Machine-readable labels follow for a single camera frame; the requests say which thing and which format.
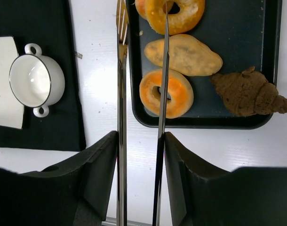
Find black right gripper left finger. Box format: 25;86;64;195
0;131;118;226

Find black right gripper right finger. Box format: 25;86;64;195
165;132;287;226

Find brown chocolate croissant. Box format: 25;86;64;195
210;66;287;117

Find steel serving tongs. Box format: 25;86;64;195
116;0;169;226

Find small round bun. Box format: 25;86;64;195
135;0;146;20

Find oblong tan bread roll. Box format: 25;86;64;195
143;33;223;77

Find pale orange ring doughnut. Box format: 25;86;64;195
139;68;194;119

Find white two-handled soup bowl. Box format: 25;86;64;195
9;43;65;118

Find white square plate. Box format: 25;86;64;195
0;36;24;129

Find black cloth placemat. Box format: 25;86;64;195
0;0;86;151

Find dark orange ring doughnut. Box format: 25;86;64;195
145;0;206;35

